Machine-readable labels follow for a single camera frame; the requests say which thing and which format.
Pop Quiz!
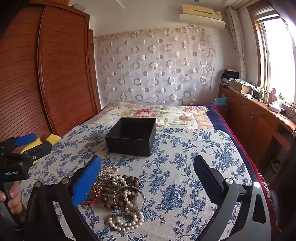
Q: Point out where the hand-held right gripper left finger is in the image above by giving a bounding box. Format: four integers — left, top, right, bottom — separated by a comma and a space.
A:
23, 155, 102, 241

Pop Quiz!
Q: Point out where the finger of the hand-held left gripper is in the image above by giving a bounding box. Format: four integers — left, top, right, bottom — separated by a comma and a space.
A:
6, 138, 53, 165
0, 133, 37, 151

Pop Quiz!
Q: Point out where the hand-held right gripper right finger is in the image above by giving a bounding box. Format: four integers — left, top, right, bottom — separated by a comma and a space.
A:
193, 155, 274, 241

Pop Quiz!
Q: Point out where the red cord bracelet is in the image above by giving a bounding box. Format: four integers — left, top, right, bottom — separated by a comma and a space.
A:
80, 183, 99, 206

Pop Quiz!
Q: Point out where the brown wooden bead bracelet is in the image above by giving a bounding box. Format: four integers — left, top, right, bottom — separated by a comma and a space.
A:
101, 175, 140, 210

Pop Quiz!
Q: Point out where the white pearl bracelet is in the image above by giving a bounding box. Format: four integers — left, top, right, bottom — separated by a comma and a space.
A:
99, 166, 145, 232

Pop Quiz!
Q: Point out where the black square box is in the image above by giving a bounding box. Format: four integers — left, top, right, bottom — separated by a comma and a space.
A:
105, 117, 157, 157

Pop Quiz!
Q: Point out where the silver bangle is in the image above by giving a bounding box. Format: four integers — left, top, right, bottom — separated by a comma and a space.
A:
113, 185, 146, 215

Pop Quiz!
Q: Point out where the person's left hand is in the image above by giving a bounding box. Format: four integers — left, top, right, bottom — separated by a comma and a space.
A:
0, 182, 23, 220

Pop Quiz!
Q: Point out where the yellow foam object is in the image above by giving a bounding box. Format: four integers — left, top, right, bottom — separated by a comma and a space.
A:
22, 134, 62, 165

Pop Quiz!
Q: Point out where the blue floral cloth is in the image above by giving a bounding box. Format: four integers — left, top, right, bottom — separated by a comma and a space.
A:
20, 124, 252, 241

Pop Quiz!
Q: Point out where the red navy blanket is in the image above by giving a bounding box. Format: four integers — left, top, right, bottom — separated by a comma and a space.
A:
206, 104, 271, 209

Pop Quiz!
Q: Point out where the long wooden cabinet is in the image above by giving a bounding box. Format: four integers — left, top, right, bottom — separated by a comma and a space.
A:
218, 86, 296, 167

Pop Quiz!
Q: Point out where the wooden wardrobe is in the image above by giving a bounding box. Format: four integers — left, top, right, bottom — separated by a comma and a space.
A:
0, 5, 102, 142

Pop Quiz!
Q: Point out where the cardboard box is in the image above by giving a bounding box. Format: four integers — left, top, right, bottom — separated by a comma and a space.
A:
230, 80, 252, 94

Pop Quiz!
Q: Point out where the white tissue pack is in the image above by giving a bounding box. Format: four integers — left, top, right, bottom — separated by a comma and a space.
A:
268, 101, 281, 113

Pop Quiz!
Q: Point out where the dark pile of clothes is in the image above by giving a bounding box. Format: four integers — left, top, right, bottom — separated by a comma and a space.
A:
221, 69, 240, 87

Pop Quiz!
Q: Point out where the circle patterned sheer curtain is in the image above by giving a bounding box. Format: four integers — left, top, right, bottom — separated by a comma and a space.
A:
94, 27, 216, 106

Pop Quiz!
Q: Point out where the white patterned window curtain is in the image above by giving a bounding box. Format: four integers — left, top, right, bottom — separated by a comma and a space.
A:
225, 7, 248, 81

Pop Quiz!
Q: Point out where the window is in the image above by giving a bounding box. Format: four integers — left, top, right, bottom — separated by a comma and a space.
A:
246, 0, 296, 100

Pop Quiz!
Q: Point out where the wall air conditioner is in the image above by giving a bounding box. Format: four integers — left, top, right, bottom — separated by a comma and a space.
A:
179, 4, 226, 29

